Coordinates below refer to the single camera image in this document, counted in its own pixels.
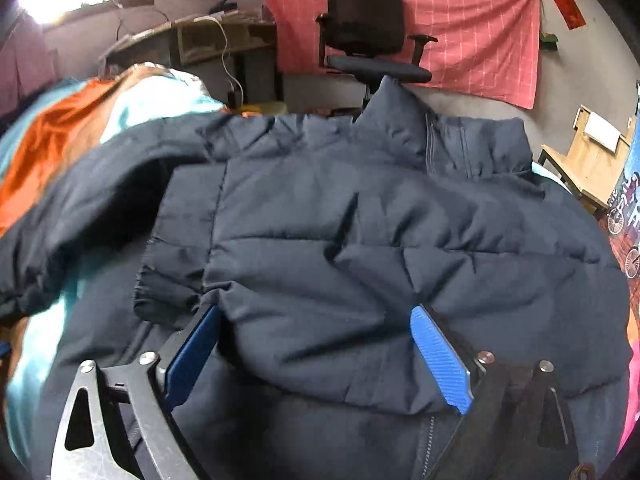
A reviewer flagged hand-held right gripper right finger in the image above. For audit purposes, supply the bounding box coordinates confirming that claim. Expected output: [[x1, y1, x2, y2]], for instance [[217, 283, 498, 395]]
[[409, 304, 583, 480]]

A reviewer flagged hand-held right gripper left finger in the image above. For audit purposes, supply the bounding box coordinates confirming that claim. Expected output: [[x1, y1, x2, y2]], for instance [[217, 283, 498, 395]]
[[47, 304, 223, 480]]

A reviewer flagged navy puffer jacket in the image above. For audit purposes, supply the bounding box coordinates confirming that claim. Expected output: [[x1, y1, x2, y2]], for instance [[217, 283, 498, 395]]
[[0, 76, 633, 480]]

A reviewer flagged blue printed hanging cloth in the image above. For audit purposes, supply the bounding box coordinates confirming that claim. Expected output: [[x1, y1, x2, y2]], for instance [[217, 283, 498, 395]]
[[602, 115, 640, 281]]

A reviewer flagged light wooden chair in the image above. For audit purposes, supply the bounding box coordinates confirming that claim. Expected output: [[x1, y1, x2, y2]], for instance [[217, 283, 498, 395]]
[[537, 105, 638, 216]]

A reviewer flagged orange brown blue striped blanket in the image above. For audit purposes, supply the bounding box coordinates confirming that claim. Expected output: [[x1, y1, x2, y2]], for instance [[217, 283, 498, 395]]
[[0, 62, 226, 471]]

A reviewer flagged white paper sheet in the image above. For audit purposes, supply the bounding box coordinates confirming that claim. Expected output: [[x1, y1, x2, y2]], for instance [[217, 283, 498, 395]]
[[585, 112, 623, 151]]

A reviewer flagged wooden desk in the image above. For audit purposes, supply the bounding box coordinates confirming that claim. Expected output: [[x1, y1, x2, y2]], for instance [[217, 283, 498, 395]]
[[97, 7, 278, 106]]

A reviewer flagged pink hanging cloth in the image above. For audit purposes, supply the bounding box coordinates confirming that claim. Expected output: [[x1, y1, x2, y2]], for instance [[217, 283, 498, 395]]
[[0, 15, 56, 116]]

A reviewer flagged black office chair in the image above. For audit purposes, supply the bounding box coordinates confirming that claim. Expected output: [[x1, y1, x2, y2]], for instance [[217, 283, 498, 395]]
[[316, 0, 439, 111]]

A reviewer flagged white cable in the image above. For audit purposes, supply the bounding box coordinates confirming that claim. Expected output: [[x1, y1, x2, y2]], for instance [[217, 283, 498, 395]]
[[192, 16, 244, 103]]

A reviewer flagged pink checked wall cloth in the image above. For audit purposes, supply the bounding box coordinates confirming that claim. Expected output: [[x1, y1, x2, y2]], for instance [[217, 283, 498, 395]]
[[256, 0, 543, 110]]

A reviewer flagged red wall paper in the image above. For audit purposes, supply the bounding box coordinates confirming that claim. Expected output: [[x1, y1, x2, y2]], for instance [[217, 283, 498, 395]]
[[550, 0, 587, 28]]

